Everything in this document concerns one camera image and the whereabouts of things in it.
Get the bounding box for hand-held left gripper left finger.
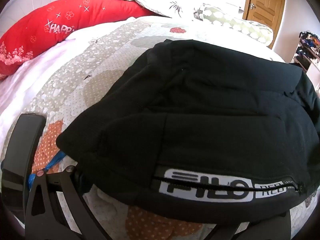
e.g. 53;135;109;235
24;165;110;240

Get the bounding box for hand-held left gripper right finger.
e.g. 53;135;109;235
221;212;292;240

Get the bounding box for black pants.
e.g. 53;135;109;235
57;39;320;228

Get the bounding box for white bed sheet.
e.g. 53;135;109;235
0;29;84;140

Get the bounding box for patterned quilted bedspread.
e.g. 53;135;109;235
0;17;320;240

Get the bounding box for red printed pillow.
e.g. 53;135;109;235
0;0;156;81

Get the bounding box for beige shelf unit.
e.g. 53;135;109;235
291;31;320;80

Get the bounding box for white headboard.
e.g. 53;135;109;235
0;0;77;30

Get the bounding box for pile of clothes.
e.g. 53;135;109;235
295;31;320;64

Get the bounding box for green cloud print bolster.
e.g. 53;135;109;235
194;4;274;47

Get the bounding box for wooden door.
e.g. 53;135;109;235
243;0;287;22

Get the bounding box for blue strap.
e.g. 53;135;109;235
27;151;65;191

